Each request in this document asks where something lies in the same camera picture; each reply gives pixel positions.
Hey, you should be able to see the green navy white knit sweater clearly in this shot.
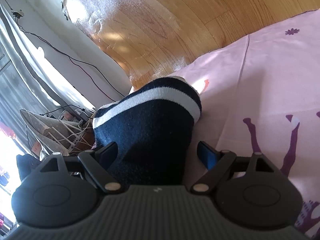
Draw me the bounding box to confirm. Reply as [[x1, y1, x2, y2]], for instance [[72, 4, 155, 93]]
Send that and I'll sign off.
[[93, 76, 202, 186]]

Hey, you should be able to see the pink printed bed sheet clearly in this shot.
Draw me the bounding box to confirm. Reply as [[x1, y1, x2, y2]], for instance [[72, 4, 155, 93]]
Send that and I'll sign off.
[[130, 8, 320, 239]]

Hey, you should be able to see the wood grain headboard panel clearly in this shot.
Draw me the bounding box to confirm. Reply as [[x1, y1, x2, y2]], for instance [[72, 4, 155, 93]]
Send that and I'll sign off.
[[63, 0, 319, 88]]

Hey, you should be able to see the bundle of white cables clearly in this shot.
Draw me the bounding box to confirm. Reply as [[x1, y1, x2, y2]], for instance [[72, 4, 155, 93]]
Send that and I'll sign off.
[[46, 104, 97, 156]]

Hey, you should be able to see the black wall cable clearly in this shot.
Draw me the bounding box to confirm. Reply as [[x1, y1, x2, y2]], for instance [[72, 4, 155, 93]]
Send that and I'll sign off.
[[11, 11, 126, 98]]

